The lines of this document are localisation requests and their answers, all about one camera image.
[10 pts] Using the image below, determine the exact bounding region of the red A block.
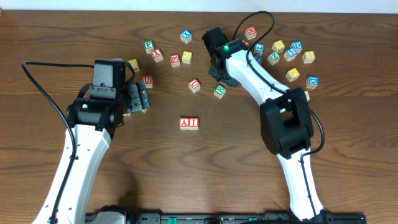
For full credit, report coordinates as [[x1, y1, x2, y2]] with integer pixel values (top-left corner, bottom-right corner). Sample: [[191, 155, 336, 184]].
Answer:
[[179, 118, 189, 130]]

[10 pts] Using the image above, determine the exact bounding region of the red i block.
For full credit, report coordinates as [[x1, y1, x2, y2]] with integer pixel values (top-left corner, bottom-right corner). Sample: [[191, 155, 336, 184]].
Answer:
[[188, 118, 199, 130], [242, 40, 250, 47]]

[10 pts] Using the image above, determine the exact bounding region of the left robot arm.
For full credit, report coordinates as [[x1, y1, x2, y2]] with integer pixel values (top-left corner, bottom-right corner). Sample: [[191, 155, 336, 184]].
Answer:
[[32, 58, 150, 223]]

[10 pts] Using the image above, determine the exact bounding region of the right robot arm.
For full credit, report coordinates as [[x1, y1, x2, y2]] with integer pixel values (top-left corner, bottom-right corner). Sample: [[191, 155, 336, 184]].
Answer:
[[202, 27, 323, 222]]

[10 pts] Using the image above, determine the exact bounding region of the red U block left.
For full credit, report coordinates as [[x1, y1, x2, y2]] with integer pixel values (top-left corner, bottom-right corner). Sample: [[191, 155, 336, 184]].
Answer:
[[143, 76, 153, 88]]

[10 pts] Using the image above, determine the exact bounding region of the red u block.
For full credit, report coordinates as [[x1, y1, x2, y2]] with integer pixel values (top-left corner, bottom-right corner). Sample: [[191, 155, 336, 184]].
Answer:
[[143, 76, 153, 88], [188, 78, 201, 93]]

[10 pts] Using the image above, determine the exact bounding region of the yellow block far left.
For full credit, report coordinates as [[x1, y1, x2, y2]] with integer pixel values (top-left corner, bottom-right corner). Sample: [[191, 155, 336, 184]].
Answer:
[[128, 59, 139, 72]]

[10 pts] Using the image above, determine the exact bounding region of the blue X block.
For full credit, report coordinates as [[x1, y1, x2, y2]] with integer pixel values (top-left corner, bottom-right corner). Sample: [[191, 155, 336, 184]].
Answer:
[[180, 30, 192, 44]]

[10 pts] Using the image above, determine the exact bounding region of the yellow block beside red E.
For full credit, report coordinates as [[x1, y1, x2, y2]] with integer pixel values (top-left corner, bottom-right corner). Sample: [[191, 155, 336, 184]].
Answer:
[[182, 51, 193, 64]]

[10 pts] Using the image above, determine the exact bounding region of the red H block top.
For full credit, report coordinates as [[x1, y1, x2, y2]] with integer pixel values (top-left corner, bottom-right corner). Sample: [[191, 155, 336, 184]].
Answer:
[[245, 26, 257, 40]]

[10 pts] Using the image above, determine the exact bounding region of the red X block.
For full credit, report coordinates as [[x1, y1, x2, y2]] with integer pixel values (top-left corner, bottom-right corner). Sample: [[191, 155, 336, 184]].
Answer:
[[150, 49, 164, 63]]

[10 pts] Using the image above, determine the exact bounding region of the blue L block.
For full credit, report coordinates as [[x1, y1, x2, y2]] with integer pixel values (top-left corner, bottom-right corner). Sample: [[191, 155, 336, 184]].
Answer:
[[253, 44, 265, 56]]

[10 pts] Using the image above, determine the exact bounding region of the red U block centre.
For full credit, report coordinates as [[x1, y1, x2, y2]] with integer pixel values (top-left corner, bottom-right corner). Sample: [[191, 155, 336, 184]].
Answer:
[[188, 78, 201, 93]]

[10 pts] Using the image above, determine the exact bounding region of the blue T block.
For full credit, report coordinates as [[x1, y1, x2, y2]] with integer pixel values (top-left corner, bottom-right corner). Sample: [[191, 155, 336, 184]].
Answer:
[[254, 54, 264, 64]]

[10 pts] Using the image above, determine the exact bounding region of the green F block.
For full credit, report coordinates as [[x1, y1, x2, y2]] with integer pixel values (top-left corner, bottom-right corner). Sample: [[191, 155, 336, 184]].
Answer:
[[144, 40, 155, 54]]

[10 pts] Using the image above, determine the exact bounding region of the green R block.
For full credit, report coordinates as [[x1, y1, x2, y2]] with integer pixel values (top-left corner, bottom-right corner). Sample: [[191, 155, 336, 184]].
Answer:
[[214, 85, 226, 99]]

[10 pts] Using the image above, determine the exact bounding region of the green Z block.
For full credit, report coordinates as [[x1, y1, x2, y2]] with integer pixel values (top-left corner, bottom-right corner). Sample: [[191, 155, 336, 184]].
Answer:
[[267, 52, 280, 65]]

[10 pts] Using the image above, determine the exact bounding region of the yellow block upper right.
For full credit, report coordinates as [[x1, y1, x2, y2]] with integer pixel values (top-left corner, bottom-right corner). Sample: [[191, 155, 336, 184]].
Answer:
[[272, 40, 285, 54]]

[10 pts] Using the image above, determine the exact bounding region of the blue S block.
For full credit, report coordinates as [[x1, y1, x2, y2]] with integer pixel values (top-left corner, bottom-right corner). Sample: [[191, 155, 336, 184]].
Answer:
[[284, 48, 297, 62]]

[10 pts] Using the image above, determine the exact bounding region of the blue D block upper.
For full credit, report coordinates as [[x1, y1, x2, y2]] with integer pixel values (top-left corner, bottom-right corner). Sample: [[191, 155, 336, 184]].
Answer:
[[290, 41, 303, 54]]

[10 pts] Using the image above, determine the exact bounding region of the blue d block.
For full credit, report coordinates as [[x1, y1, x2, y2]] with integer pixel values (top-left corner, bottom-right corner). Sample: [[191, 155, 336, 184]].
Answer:
[[290, 41, 303, 54], [305, 76, 319, 89]]

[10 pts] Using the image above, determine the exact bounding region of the yellow 8 block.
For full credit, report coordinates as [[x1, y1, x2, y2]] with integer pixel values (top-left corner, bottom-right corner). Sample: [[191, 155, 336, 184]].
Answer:
[[302, 51, 316, 64]]

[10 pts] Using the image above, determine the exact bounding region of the blue D block lower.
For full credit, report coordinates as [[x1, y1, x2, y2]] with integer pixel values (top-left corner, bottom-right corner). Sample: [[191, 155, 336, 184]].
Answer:
[[305, 76, 319, 89]]

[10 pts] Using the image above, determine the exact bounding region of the plain wood green-sided block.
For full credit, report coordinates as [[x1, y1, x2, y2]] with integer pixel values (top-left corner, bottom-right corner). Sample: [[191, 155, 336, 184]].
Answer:
[[304, 91, 310, 101]]

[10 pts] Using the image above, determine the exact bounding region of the left black cable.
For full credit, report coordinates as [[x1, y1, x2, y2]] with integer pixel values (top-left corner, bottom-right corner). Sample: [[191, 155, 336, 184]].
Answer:
[[21, 60, 96, 224]]

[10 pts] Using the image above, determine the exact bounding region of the black cable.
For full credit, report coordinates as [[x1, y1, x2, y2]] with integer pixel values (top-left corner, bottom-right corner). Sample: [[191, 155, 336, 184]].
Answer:
[[21, 60, 96, 224], [231, 11, 326, 218]]

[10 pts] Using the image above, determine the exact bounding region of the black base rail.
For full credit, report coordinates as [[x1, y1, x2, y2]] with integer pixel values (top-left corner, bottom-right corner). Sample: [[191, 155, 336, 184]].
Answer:
[[85, 212, 368, 224]]

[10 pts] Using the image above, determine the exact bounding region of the right black cable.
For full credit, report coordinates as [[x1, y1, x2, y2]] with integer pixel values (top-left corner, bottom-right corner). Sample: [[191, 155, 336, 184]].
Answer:
[[231, 11, 326, 218]]

